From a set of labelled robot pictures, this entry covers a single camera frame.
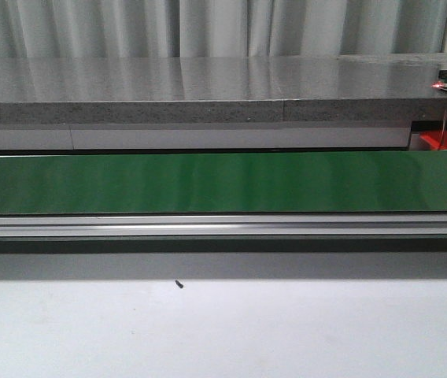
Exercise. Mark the aluminium conveyor frame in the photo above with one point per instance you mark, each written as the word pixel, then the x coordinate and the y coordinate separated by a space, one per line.
pixel 334 246

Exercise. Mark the green conveyor belt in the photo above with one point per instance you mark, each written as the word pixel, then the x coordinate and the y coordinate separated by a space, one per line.
pixel 310 182

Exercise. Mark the grey stone counter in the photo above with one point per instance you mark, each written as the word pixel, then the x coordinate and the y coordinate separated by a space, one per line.
pixel 219 103

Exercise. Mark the white curtain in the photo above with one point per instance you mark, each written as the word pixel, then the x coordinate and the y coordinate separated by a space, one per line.
pixel 220 28

